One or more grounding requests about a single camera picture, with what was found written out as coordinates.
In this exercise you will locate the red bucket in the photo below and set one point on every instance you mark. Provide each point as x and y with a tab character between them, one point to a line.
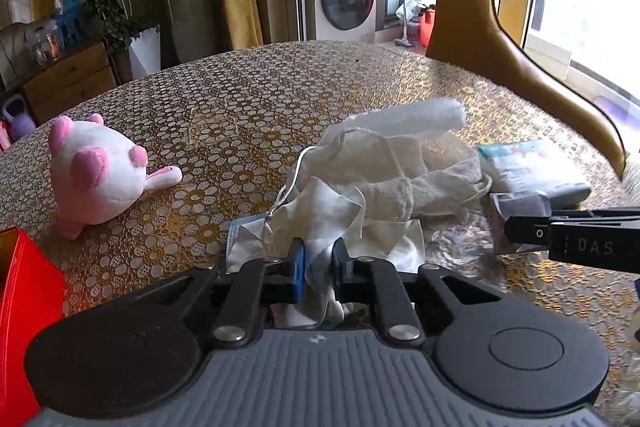
427	29

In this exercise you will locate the white thin cloth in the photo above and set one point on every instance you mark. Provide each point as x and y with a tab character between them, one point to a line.
330	207

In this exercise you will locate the golden chair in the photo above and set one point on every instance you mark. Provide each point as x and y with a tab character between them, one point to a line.
465	7

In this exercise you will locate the blue face mask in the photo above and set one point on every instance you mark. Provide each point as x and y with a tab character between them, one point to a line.
237	229

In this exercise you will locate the blue bottles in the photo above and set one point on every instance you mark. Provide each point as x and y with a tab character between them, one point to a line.
67	24

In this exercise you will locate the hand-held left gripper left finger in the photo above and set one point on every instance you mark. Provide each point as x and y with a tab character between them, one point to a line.
298	272

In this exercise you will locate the white gauze cloth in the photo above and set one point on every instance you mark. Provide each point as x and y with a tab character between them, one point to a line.
440	187

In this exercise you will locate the pink and white plush toy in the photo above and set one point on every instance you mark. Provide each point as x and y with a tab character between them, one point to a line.
110	177

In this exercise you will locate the tissue pack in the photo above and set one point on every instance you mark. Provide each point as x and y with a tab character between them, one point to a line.
525	167

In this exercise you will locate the purple kettlebell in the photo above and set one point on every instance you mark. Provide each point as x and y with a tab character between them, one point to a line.
20	122

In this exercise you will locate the wooden cabinet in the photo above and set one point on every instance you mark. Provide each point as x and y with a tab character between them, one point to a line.
70	77

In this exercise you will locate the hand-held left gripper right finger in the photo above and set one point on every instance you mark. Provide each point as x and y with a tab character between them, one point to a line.
340	272

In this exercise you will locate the red box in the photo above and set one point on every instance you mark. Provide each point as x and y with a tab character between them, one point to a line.
25	297

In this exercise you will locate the white planter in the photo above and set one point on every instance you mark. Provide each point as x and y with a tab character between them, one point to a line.
145	52

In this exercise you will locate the glass jar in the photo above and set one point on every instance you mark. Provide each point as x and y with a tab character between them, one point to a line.
42	42

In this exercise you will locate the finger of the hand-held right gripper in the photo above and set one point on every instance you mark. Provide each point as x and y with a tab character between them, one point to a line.
525	233

